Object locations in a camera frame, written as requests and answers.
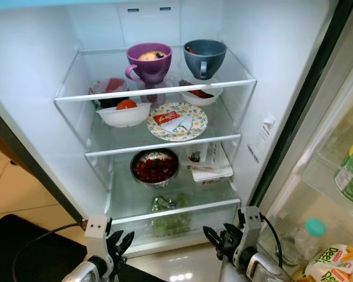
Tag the dark grey fridge door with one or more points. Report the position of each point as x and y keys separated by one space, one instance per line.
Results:
x=306 y=235

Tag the floral round plate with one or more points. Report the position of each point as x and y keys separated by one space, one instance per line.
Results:
x=198 y=116

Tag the red snack packet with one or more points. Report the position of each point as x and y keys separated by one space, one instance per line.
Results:
x=166 y=117

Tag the glass fridge shelf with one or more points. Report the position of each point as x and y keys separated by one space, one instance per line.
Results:
x=117 y=142
x=100 y=89
x=200 y=198

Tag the white fridge label sticker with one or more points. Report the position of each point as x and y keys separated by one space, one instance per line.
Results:
x=262 y=144

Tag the clear fridge door bin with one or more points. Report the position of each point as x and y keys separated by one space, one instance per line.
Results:
x=317 y=170

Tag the green leafy vegetables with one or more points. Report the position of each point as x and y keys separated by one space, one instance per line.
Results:
x=170 y=222

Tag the white foam food tray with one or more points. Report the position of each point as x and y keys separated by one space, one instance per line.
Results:
x=213 y=175

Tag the steel bowl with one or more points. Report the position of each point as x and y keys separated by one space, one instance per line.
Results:
x=134 y=174

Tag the dark red cherries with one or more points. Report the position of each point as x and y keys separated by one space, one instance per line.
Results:
x=155 y=168

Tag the clear water bottle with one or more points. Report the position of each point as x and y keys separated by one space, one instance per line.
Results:
x=312 y=230

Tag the printed clear food package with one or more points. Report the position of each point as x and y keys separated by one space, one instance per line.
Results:
x=202 y=155

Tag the black rounded-corner floor mat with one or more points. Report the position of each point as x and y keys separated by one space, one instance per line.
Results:
x=23 y=252

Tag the orange juice carton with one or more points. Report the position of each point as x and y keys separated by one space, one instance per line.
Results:
x=332 y=264

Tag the white bowl with tomato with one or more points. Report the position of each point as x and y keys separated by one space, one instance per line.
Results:
x=123 y=118

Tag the red tomato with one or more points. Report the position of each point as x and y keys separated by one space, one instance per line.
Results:
x=126 y=105

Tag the white bowl with sausage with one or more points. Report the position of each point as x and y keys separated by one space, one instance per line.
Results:
x=206 y=100

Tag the brown sausage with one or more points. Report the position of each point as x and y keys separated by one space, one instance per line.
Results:
x=197 y=91

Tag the plastic-wrapped bowl red food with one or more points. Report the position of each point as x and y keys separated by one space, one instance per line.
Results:
x=107 y=88

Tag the purple cup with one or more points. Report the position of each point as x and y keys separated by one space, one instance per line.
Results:
x=150 y=71

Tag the blue-grey cup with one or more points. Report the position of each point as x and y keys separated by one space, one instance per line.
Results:
x=205 y=57

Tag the yellowish food in cup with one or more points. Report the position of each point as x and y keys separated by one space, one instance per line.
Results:
x=151 y=56

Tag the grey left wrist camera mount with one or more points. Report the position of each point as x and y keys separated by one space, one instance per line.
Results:
x=97 y=242

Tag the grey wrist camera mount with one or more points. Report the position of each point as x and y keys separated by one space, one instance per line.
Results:
x=97 y=242
x=250 y=235

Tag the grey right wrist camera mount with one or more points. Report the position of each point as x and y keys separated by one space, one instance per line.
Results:
x=250 y=235

